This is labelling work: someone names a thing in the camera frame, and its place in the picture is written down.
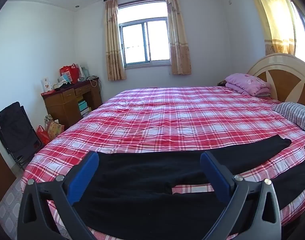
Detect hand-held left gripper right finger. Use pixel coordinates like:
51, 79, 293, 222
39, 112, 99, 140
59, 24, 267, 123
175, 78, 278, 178
200, 151, 283, 240

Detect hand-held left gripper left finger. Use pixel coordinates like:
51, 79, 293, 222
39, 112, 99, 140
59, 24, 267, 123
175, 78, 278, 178
17, 151, 100, 240

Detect black pants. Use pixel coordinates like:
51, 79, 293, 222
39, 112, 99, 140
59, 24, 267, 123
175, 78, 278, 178
74, 134, 305, 240

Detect striped pillow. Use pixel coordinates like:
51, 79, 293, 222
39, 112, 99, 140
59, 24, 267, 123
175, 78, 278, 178
272, 102, 305, 135

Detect floral patterned bag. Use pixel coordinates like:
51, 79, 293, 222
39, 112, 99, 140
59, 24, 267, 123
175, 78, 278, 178
44, 114, 65, 140

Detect red plastic bag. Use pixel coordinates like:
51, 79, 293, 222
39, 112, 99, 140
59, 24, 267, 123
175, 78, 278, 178
37, 125, 51, 145

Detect brown wooden desk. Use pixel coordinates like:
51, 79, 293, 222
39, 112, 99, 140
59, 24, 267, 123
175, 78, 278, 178
41, 77, 103, 130

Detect red plaid bed sheet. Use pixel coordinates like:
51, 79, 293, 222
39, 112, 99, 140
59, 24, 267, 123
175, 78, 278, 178
20, 86, 305, 240

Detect black folding chair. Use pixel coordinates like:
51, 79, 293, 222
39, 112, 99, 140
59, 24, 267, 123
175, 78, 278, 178
0, 102, 44, 170

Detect brown wooden cabinet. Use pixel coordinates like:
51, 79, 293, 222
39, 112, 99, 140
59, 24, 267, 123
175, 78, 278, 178
0, 137, 16, 210

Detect pink folded quilt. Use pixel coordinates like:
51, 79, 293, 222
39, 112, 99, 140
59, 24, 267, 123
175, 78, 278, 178
225, 73, 271, 97

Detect cream wooden bed headboard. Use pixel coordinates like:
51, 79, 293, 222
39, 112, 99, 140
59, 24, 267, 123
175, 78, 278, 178
247, 54, 305, 108

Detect black bag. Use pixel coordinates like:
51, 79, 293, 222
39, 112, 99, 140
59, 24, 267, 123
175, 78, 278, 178
54, 82, 73, 90

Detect white printed box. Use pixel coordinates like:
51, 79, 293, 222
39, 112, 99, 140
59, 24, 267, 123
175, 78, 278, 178
42, 77, 53, 93

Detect red gift bag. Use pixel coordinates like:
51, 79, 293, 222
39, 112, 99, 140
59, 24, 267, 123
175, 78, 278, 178
59, 64, 79, 84

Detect white paper bag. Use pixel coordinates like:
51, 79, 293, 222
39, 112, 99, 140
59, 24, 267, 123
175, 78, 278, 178
79, 65, 90, 79

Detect beige patterned curtain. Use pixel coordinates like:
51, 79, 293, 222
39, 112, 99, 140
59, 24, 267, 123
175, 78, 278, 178
104, 0, 126, 81
165, 0, 192, 75

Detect yellow sunlit curtain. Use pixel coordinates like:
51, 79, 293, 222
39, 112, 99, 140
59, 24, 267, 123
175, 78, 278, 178
245, 0, 303, 55

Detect sliding glass window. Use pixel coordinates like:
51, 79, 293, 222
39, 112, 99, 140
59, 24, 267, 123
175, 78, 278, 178
117, 2, 171, 67

